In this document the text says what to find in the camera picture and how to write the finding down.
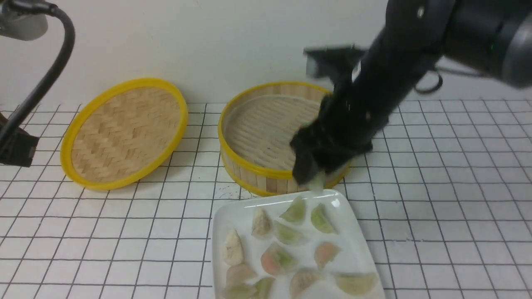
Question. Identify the green dumpling bottom middle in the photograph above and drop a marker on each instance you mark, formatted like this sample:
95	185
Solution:
263	288

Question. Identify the green dumpling plate right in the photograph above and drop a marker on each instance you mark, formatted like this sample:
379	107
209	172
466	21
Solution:
320	220

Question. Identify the green dumpling plate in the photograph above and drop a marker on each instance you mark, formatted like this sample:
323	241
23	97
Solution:
296	212
320	220

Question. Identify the white dumpling plate left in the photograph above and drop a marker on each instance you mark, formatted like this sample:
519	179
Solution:
233	253

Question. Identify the beige pink dumpling lower-left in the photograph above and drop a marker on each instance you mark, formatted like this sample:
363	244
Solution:
239	274

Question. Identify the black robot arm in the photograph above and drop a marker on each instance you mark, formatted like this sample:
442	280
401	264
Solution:
490	36

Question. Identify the green dumpling plate top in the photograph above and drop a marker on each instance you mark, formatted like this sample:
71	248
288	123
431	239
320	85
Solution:
296	212

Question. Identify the green dumpling bottom left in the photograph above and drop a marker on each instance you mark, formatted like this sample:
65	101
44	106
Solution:
240	291

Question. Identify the white rectangular plate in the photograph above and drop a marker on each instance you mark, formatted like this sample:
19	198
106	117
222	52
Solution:
354	258

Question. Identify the pink green dumpling centre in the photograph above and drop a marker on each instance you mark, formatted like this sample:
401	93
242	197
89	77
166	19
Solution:
277	261

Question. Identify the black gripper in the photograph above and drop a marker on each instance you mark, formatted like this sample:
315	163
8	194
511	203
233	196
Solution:
344	126

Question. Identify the yellow-rimmed bamboo steamer basket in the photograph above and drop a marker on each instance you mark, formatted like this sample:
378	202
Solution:
255	129

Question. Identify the beige dumpling plate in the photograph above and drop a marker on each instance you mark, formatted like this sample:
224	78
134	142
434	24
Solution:
261	225
302	280

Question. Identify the green dumpling steamer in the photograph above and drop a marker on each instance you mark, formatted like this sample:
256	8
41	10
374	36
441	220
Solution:
356	284
317	183

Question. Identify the yellow-rimmed bamboo steamer lid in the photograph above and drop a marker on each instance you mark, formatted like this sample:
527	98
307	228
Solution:
124	134

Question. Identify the pink dumpling plate right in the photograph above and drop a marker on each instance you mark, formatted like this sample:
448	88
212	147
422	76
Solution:
325	253

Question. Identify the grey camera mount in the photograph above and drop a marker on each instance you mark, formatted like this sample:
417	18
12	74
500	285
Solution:
21	26

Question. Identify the pale green dumpling centre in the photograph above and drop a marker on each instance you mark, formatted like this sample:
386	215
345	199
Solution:
288	235

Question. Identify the beige dumpling plate upper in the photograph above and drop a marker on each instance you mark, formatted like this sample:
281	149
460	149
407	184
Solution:
261	225

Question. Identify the beige dumpling plate bottom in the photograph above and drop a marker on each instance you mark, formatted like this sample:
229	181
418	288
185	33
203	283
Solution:
302	280

